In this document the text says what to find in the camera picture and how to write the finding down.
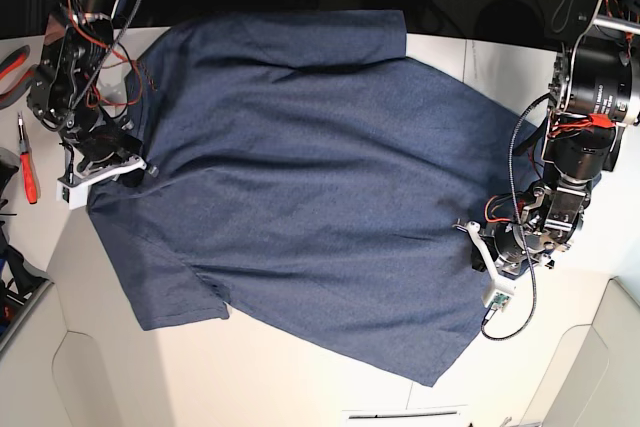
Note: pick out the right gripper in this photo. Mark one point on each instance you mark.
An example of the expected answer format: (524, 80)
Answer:
(105, 144)

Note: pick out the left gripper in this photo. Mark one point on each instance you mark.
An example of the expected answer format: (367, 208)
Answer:
(498, 251)

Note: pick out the blue-grey t-shirt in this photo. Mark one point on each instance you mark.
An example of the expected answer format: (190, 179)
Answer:
(309, 176)

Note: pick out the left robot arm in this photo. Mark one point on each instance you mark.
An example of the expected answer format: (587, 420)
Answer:
(593, 98)

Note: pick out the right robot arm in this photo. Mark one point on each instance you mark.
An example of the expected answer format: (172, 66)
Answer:
(80, 37)

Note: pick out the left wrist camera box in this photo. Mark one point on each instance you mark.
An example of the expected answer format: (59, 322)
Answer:
(498, 295)

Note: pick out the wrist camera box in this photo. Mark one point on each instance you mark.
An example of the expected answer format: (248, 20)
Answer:
(73, 193)
(498, 295)

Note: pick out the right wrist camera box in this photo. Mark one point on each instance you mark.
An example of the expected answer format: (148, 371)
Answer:
(73, 193)

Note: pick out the orange-handled screwdriver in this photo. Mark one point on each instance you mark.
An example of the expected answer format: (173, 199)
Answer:
(29, 180)

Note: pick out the red-handled pliers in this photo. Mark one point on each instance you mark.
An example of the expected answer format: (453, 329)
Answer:
(21, 83)

